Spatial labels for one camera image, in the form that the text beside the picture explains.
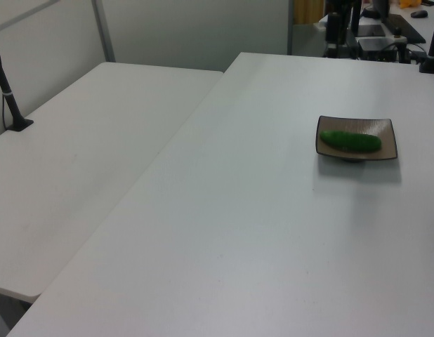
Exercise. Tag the green cucumber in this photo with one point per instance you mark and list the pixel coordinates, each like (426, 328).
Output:
(350, 140)

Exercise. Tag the square brown ceramic plate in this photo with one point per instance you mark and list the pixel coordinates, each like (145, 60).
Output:
(387, 147)

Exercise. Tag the brown wooden panel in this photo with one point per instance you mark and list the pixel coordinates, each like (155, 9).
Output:
(308, 12)

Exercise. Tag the black cylinder device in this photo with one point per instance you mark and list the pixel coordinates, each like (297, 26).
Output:
(333, 28)

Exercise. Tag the silver metal box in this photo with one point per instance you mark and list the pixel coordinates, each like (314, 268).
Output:
(375, 44)

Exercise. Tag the black pole with flat base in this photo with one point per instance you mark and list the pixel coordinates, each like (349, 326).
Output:
(10, 105)

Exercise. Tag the black knob stand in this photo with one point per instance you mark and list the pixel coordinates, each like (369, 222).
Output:
(399, 33)

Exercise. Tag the dark monitor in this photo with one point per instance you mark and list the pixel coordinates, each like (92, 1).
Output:
(380, 8)

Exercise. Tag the black flat slab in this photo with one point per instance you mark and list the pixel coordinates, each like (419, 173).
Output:
(406, 29)

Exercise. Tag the yellow object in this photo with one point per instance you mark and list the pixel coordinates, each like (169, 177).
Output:
(409, 3)

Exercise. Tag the dark computer mouse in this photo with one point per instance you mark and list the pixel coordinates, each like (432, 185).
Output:
(419, 14)

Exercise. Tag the grey partition frame post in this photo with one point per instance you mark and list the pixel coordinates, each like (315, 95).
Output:
(104, 31)

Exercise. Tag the black upright post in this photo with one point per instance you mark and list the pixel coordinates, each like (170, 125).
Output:
(355, 17)

